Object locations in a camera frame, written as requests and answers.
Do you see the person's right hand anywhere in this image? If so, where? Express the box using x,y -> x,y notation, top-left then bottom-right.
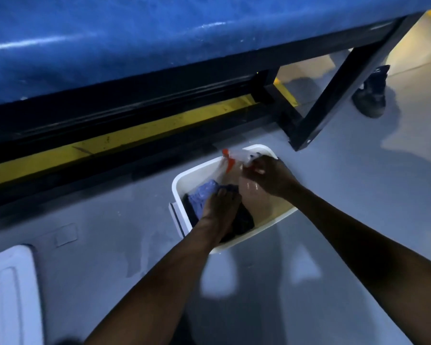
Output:
238,154 -> 302,200

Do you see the pink spray bottle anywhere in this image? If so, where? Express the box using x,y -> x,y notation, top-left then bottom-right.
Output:
221,149 -> 295,221

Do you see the dark blue spare cloth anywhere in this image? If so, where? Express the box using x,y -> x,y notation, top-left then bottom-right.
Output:
181,184 -> 256,244

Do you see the blue cleaning cloth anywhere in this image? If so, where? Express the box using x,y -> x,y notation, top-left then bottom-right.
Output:
186,180 -> 220,220

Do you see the white plastic storage box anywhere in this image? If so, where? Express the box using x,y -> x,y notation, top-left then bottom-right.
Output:
169,144 -> 299,255

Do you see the blue padded bench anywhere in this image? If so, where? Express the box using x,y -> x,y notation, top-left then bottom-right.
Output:
0,0 -> 431,169

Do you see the white box lid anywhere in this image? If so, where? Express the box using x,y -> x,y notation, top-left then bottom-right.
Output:
0,244 -> 45,345

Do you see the person's left forearm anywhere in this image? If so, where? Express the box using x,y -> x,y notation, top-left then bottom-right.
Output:
82,226 -> 224,345

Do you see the person's right forearm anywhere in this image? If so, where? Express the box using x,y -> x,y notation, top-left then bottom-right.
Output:
290,186 -> 431,345

